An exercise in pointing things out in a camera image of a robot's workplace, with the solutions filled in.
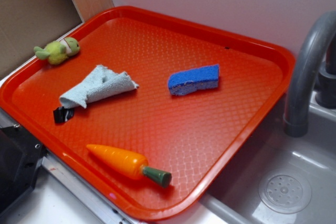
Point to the green plush toy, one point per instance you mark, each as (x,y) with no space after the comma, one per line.
(57,52)

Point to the orange toy carrot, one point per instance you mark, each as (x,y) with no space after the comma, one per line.
(130,164)

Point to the light blue cloth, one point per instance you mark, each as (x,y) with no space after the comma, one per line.
(99,84)

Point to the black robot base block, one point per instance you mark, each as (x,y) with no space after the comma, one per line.
(21,157)

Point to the orange plastic tray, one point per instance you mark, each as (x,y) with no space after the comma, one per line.
(192,136)

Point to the brown cardboard panel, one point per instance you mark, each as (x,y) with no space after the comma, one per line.
(29,23)

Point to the grey toy sink basin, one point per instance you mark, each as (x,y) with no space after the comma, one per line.
(275,178)

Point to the black tape piece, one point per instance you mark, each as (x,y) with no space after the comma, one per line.
(62,114)

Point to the blue sponge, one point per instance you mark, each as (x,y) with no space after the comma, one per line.
(192,80)

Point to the grey toy faucet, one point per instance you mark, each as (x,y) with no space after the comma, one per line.
(315,67)

